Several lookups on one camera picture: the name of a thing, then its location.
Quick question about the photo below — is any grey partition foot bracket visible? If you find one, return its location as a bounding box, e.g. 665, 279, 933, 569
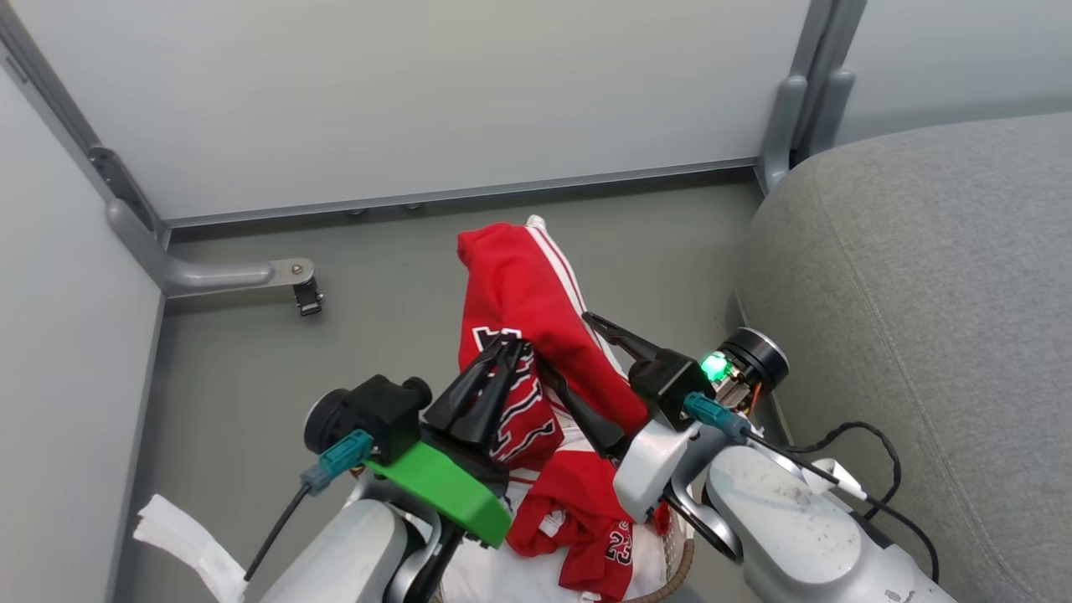
104, 198, 316, 297

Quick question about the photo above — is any teal right cable connector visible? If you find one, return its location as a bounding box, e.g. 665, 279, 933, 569
682, 391, 753, 443

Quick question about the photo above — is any grey partition bottom rail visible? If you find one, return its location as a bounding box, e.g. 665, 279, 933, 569
161, 157, 761, 230

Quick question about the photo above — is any grey partition post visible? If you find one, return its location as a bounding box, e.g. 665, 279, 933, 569
756, 0, 868, 196

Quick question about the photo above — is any teal cable connector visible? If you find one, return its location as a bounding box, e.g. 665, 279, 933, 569
682, 391, 753, 443
299, 429, 376, 497

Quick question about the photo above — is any white cloth strip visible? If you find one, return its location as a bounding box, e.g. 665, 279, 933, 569
132, 493, 250, 603

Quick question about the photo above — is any red garment with white stripes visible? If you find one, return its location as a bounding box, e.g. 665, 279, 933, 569
456, 215, 652, 472

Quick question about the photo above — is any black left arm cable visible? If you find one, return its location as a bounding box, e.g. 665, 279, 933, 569
242, 482, 323, 583

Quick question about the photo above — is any grey fabric sofa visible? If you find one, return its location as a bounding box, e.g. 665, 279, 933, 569
734, 111, 1072, 603

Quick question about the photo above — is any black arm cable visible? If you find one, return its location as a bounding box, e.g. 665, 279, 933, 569
741, 421, 941, 585
242, 482, 323, 583

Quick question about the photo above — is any wicker laundry basket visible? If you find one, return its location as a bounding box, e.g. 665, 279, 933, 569
636, 494, 698, 603

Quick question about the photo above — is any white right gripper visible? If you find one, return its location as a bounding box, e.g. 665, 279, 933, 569
536, 311, 703, 525

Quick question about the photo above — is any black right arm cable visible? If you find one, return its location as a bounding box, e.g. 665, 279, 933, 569
741, 421, 941, 585

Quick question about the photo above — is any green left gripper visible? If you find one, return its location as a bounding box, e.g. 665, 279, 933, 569
365, 335, 537, 549

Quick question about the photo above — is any teal left cable connector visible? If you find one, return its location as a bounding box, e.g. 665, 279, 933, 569
299, 429, 376, 497

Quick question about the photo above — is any red jersey with number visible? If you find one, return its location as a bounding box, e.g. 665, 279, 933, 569
506, 451, 673, 603

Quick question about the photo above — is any black caster wheel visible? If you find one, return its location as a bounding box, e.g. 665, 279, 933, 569
291, 278, 325, 317

